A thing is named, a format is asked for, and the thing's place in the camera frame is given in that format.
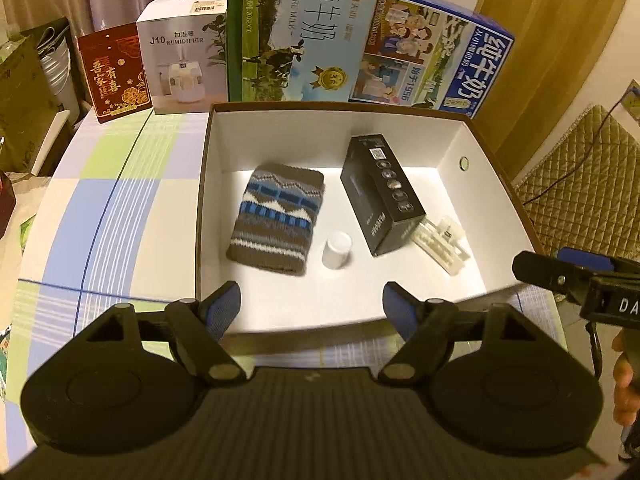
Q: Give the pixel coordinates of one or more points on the brown cardboard carton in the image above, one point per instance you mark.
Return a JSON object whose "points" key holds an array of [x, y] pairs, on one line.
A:
{"points": [[34, 129]]}

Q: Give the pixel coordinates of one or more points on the wooden wardrobe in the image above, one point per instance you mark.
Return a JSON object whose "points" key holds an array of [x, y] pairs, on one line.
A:
{"points": [[557, 44]]}

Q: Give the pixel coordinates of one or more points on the green blue milk carton box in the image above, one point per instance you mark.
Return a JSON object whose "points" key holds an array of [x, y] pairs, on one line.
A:
{"points": [[295, 50]]}

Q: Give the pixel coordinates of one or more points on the knitted patterned pouch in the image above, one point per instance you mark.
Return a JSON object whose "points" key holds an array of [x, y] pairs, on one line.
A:
{"points": [[275, 224]]}

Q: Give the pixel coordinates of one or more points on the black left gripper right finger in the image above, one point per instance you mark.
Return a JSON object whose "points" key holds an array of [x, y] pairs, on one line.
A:
{"points": [[402, 310]]}

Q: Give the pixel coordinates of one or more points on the small clear plastic case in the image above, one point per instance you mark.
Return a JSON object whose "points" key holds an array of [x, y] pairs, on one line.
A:
{"points": [[441, 241]]}

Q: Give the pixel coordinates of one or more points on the person's right hand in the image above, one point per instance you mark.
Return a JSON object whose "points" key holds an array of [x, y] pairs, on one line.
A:
{"points": [[626, 397]]}

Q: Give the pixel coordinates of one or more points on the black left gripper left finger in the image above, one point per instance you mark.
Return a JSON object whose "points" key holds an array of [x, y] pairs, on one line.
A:
{"points": [[218, 311]]}

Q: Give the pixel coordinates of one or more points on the brown cardboard storage box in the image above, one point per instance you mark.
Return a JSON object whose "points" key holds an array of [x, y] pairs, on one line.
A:
{"points": [[446, 161]]}

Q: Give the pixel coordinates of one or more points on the white humidifier box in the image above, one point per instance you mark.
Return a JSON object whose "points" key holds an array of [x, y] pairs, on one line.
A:
{"points": [[184, 54]]}

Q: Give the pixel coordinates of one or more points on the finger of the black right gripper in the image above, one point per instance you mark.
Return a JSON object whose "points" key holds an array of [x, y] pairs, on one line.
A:
{"points": [[552, 274], [588, 260]]}

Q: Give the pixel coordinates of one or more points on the quilted beige chair cushion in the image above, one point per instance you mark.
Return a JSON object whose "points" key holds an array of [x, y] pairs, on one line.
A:
{"points": [[585, 193]]}

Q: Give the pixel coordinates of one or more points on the red gift box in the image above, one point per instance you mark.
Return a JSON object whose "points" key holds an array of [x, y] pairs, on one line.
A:
{"points": [[112, 62]]}

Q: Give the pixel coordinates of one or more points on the stack of white bowls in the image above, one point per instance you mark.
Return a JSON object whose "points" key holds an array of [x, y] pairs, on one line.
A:
{"points": [[56, 61]]}

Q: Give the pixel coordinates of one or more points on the black product box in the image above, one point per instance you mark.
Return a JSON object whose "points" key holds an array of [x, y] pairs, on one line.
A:
{"points": [[386, 205]]}

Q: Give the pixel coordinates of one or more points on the small white bottle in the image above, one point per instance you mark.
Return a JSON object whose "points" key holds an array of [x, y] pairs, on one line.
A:
{"points": [[337, 250]]}

